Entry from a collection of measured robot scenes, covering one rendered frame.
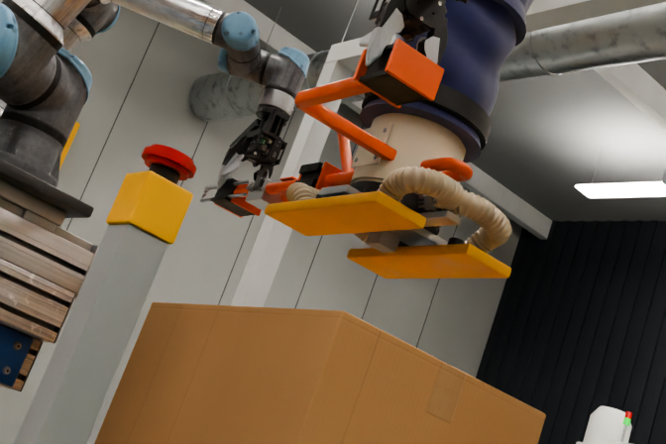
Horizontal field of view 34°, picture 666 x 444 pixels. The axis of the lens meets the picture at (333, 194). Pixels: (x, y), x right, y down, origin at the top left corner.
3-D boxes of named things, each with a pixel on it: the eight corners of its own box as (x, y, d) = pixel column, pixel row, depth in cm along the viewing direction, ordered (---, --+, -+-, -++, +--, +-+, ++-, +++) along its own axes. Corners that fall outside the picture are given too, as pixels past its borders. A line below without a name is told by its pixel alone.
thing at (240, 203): (259, 216, 237) (268, 195, 238) (231, 201, 233) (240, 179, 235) (240, 218, 244) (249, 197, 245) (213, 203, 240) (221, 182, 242)
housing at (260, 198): (285, 212, 225) (293, 192, 227) (260, 198, 222) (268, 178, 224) (269, 214, 231) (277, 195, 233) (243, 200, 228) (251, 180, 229)
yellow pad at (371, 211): (424, 229, 169) (434, 200, 170) (375, 201, 164) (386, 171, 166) (306, 237, 197) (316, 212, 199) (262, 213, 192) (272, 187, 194)
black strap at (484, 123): (511, 150, 188) (518, 129, 189) (411, 84, 177) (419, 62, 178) (429, 162, 206) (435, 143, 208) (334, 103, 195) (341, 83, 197)
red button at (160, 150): (196, 194, 137) (208, 166, 138) (150, 168, 133) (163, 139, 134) (169, 196, 142) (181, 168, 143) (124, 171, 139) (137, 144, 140)
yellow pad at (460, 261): (509, 278, 178) (518, 251, 179) (466, 254, 173) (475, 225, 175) (386, 279, 206) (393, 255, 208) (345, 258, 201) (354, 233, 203)
